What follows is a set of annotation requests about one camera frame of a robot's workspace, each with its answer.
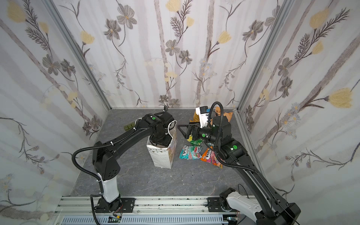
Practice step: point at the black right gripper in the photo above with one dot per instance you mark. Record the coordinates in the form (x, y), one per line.
(191, 132)

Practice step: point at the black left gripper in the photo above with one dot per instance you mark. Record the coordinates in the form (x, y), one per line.
(161, 138)

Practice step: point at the green yellow candy packet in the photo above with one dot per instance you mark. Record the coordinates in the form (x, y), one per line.
(193, 141)

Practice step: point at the white paper bag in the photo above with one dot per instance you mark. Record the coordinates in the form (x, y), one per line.
(162, 156)

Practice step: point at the teal red candy packet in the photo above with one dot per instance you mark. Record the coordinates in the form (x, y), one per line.
(190, 152)

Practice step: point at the yellow snack packet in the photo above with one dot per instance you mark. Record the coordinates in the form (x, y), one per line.
(195, 119)

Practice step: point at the orange pink candy packet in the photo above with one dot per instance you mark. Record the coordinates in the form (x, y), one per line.
(209, 157)

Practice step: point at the orange snack packet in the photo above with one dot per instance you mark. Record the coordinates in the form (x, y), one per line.
(228, 115)

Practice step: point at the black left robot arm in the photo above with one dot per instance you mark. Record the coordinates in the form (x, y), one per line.
(156, 127)

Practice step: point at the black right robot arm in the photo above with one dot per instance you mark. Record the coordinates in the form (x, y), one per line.
(269, 207)

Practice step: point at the green block on table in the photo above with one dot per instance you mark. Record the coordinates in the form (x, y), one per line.
(130, 126)

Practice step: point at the aluminium corner post right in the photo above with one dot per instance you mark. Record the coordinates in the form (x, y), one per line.
(270, 41)

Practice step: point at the aluminium corner post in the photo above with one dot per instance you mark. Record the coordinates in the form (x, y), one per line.
(270, 41)
(75, 49)

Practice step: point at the white slotted cable duct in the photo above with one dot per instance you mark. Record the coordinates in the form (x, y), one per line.
(163, 220)

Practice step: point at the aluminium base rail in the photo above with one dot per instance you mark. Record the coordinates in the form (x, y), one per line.
(77, 210)

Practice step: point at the aluminium corner post left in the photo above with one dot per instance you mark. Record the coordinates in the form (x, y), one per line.
(75, 49)

